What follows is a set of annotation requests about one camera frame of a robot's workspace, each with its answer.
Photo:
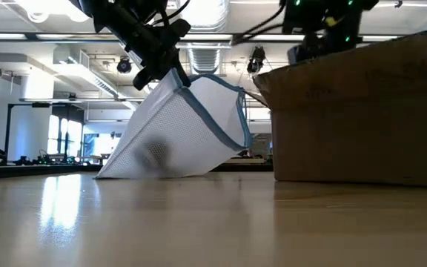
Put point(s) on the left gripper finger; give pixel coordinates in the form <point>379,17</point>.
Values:
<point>185,79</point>
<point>167,70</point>

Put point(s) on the clear mesh blue-zipper bag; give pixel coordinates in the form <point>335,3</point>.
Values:
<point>184,141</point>

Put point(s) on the black cylindrical item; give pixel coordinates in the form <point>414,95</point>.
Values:
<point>152,155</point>

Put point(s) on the taped brown cardboard box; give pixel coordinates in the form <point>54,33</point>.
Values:
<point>347,141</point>

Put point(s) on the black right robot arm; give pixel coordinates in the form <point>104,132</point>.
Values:
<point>310,15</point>

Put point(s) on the background wooden table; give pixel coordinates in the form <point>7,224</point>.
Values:
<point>250,161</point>

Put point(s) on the silver ventilation duct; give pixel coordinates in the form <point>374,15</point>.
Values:
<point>204,59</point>

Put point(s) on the black metal stand frame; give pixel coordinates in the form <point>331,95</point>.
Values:
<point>7,130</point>

